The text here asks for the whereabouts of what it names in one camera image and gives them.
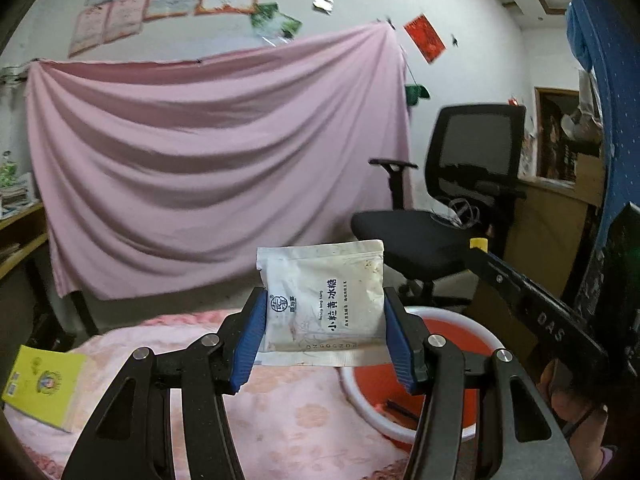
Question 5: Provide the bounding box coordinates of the white sugar packet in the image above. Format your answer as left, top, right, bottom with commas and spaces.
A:
256, 240, 390, 367

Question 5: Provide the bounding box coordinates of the yellow cap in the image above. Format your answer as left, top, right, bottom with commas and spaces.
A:
470, 237, 488, 252

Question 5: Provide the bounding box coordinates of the person right hand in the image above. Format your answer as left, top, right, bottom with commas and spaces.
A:
537, 360, 613, 479

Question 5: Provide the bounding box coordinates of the red plastic basin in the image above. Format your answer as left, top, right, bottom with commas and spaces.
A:
339, 304, 509, 453

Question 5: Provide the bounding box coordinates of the floral pink quilt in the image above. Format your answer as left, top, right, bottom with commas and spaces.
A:
3, 311, 408, 479

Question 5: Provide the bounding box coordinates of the yellow book stack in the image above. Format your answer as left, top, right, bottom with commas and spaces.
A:
2, 346, 92, 432

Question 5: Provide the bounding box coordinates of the black office chair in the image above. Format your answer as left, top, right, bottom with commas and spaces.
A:
350, 104, 526, 308

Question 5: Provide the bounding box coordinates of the pink hanging sheet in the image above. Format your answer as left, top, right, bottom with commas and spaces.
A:
25, 23, 409, 300

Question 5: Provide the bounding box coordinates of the wooden shelf unit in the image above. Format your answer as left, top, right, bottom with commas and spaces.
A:
0, 202, 48, 280

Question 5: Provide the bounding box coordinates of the paper pile on shelf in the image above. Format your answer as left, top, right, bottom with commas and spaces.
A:
0, 151, 37, 219

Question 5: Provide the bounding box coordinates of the green hanging bag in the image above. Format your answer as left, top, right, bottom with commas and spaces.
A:
405, 84, 431, 108

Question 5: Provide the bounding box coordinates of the red paper poster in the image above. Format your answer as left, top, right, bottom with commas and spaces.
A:
404, 14, 446, 64

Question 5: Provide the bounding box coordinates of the white cable on chair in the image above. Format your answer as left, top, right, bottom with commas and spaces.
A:
439, 197, 481, 229

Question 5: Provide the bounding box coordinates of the wall certificates cluster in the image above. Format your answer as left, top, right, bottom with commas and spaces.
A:
68, 0, 303, 56

